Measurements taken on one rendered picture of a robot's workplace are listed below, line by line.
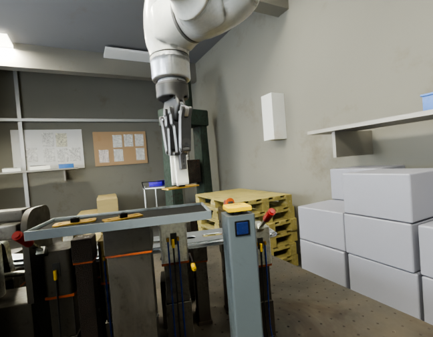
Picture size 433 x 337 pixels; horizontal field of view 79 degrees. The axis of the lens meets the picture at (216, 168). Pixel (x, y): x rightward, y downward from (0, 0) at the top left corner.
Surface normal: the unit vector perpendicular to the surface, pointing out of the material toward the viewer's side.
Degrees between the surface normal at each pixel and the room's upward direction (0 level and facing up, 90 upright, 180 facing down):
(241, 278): 90
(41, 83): 90
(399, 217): 90
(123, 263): 90
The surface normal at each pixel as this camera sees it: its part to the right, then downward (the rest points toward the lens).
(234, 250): 0.20, 0.01
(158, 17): -0.58, 0.11
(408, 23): -0.88, 0.08
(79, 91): 0.46, -0.01
